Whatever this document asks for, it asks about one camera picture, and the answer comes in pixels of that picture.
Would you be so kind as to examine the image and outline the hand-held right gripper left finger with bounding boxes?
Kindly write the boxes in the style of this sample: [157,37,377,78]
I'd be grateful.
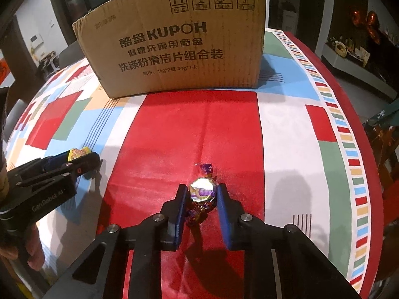
[44,184,189,299]

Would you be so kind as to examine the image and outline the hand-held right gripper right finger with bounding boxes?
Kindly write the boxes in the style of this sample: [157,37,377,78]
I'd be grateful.
[217,184,362,299]

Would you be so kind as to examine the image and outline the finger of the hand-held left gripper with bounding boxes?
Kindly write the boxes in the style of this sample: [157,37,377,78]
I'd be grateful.
[9,151,73,175]
[17,152,101,194]

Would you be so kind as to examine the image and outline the yellow candy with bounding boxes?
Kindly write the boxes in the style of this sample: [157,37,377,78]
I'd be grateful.
[68,147,92,162]

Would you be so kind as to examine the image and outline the gold twist-wrapped candy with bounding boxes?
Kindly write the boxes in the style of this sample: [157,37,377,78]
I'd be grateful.
[186,163,218,227]

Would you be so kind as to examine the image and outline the brown cardboard box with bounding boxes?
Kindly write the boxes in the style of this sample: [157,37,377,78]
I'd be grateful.
[72,0,267,98]

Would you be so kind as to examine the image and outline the person's left hand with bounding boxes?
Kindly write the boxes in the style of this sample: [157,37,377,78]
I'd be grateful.
[0,224,42,270]

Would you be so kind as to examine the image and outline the grey chair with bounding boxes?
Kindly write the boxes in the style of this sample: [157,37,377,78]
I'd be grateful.
[5,99,30,131]
[59,41,91,67]

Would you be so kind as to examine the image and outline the white cluttered shelf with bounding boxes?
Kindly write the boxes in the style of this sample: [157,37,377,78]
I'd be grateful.
[39,50,60,75]

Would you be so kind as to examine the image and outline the colourful patchwork tablecloth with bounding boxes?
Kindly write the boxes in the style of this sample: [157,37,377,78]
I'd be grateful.
[4,27,385,299]

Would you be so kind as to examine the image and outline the red shiny bag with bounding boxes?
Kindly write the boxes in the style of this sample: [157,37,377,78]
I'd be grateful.
[368,125,399,194]

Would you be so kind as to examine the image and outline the green bag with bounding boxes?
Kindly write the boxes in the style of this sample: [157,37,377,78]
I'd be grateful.
[368,100,399,126]

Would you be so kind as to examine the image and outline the dark sideboard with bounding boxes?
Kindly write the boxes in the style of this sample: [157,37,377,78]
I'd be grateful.
[321,42,399,101]

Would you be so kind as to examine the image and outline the orange balloon figure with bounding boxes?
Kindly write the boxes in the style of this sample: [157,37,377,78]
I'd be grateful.
[352,10,381,44]

